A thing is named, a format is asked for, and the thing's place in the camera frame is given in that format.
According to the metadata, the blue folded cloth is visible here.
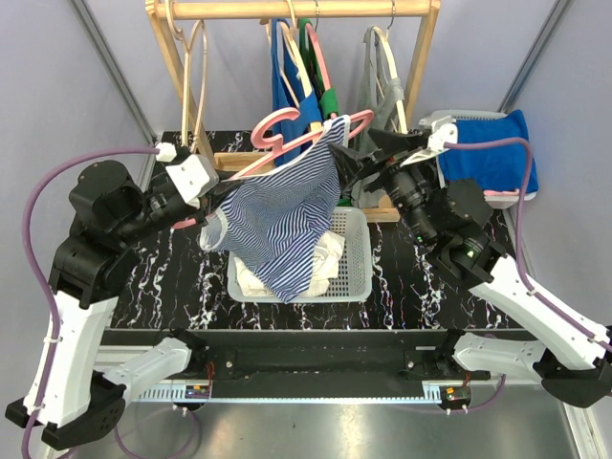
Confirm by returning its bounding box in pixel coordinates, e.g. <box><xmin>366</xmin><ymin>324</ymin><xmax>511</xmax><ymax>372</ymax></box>
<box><xmin>439</xmin><ymin>110</ymin><xmax>529</xmax><ymax>191</ymax></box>

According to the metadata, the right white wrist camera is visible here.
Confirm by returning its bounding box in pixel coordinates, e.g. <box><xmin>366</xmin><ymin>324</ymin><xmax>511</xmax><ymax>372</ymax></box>
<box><xmin>401</xmin><ymin>115</ymin><xmax>458</xmax><ymax>167</ymax></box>

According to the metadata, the pink hanger with striped top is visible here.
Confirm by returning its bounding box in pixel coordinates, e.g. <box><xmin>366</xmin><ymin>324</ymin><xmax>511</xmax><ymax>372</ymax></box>
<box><xmin>169</xmin><ymin>107</ymin><xmax>375</xmax><ymax>230</ymax></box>

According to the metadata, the light wooden hanger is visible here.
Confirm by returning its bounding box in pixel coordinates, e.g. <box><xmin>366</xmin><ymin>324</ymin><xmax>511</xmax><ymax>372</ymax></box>
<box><xmin>164</xmin><ymin>0</ymin><xmax>209</xmax><ymax>157</ymax></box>

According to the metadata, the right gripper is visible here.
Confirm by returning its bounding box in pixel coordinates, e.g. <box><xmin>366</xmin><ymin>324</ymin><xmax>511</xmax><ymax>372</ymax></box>
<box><xmin>326</xmin><ymin>128</ymin><xmax>438</xmax><ymax>245</ymax></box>

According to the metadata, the blue white striped tank top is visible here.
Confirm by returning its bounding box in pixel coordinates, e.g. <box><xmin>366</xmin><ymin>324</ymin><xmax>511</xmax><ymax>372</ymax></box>
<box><xmin>199</xmin><ymin>116</ymin><xmax>350</xmax><ymax>303</ymax></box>

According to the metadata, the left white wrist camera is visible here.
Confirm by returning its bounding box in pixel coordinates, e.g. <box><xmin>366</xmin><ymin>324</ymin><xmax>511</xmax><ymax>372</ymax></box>
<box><xmin>165</xmin><ymin>155</ymin><xmax>219</xmax><ymax>208</ymax></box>

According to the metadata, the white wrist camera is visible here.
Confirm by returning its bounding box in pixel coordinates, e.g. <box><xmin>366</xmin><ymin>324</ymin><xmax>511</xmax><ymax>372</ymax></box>
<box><xmin>401</xmin><ymin>115</ymin><xmax>458</xmax><ymax>167</ymax></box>
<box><xmin>165</xmin><ymin>155</ymin><xmax>219</xmax><ymax>208</ymax></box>

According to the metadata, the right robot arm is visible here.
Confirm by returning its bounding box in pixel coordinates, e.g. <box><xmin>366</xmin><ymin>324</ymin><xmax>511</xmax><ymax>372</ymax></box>
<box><xmin>331</xmin><ymin>124</ymin><xmax>611</xmax><ymax>408</ymax></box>

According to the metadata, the wooden hanger with blue top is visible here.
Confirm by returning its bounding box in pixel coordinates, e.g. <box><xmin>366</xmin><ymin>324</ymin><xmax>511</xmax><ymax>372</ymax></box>
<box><xmin>261</xmin><ymin>1</ymin><xmax>321</xmax><ymax>134</ymax></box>

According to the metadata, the grey side basket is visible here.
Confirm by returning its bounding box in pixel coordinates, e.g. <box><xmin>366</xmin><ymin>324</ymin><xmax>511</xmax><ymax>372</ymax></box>
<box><xmin>419</xmin><ymin>109</ymin><xmax>539</xmax><ymax>209</ymax></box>

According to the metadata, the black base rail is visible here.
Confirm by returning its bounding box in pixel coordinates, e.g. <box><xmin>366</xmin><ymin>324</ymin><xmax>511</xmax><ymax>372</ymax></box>
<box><xmin>95</xmin><ymin>330</ymin><xmax>504</xmax><ymax>404</ymax></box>

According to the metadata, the green tank top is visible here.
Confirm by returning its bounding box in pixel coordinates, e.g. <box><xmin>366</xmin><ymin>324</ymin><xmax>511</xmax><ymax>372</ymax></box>
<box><xmin>298</xmin><ymin>17</ymin><xmax>341</xmax><ymax>120</ymax></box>

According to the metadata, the cream hanger with grey top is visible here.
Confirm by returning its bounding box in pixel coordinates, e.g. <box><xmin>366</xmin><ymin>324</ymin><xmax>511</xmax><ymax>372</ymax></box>
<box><xmin>372</xmin><ymin>0</ymin><xmax>408</xmax><ymax>134</ymax></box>

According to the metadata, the white perforated plastic basket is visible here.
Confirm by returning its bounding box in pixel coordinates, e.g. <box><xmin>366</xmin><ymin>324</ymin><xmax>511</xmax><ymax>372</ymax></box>
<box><xmin>227</xmin><ymin>208</ymin><xmax>372</xmax><ymax>304</ymax></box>

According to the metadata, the pink hanger with green top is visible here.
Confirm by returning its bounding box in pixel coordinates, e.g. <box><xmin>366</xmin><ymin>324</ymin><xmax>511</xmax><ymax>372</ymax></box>
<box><xmin>304</xmin><ymin>0</ymin><xmax>339</xmax><ymax>120</ymax></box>

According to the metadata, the wooden clothes rack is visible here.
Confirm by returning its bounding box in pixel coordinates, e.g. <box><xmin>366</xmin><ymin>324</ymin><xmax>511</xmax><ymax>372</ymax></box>
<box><xmin>145</xmin><ymin>1</ymin><xmax>440</xmax><ymax>192</ymax></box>

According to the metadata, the pink hanger in side basket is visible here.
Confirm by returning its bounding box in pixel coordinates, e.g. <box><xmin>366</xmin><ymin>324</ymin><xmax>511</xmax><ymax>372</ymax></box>
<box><xmin>484</xmin><ymin>189</ymin><xmax>519</xmax><ymax>197</ymax></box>

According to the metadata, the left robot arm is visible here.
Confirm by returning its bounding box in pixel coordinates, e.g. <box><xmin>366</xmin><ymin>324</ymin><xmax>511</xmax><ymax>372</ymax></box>
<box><xmin>6</xmin><ymin>155</ymin><xmax>231</xmax><ymax>451</ymax></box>

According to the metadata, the grey tank top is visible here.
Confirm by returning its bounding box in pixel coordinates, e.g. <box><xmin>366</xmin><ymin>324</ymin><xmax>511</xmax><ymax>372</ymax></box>
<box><xmin>351</xmin><ymin>26</ymin><xmax>405</xmax><ymax>202</ymax></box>

